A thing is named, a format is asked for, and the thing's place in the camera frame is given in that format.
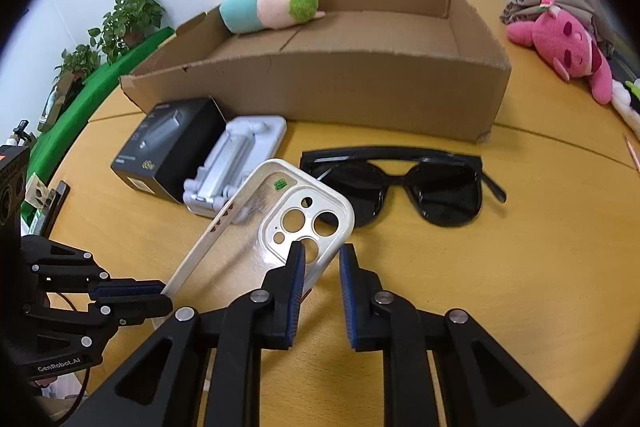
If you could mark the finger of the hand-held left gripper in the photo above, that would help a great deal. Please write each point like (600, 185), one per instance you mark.
(145, 307)
(125, 289)

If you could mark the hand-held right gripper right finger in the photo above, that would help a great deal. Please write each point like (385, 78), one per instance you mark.
(347, 292)

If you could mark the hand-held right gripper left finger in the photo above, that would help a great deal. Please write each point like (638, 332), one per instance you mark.
(298, 287)

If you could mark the white clear phone case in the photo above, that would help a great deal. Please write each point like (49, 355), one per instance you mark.
(235, 252)

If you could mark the black sunglasses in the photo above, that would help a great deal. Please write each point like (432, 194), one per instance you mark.
(445, 192)

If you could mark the light blue phone stand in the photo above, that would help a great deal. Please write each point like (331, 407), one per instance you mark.
(235, 152)

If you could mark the brown cardboard box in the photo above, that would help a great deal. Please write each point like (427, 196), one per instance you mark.
(350, 77)

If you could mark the white printed packet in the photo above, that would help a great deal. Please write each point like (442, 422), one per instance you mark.
(39, 192)

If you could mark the black product box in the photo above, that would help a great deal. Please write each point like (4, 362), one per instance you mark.
(165, 142)

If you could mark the black tripod head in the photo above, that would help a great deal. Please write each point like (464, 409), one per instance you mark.
(21, 133)

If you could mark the green table cloth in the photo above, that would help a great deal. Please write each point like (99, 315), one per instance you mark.
(100, 87)

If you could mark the small potted green plant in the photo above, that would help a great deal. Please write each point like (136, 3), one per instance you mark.
(77, 62)

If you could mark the large potted green plant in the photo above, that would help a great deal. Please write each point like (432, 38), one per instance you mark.
(130, 19)

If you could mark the teal and pink plush toy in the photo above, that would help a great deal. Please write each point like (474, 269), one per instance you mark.
(270, 7)

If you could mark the pink pencil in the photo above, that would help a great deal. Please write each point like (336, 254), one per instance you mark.
(631, 151)

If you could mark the white plush toy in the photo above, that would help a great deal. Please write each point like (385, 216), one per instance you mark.
(625, 104)

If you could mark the grey printed cloth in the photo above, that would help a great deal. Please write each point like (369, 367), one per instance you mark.
(575, 2)

